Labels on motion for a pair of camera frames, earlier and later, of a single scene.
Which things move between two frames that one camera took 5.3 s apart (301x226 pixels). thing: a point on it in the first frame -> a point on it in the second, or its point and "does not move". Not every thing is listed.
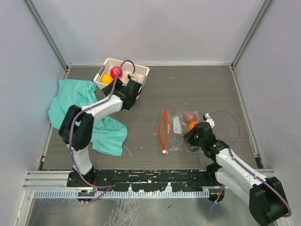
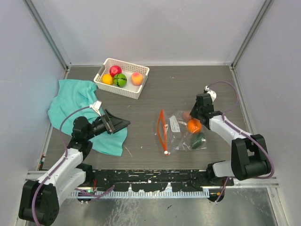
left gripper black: (118, 85) -> (112, 124)
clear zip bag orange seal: (172, 126) does not move
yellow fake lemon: (107, 79) does not move
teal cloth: (108, 135) does not move
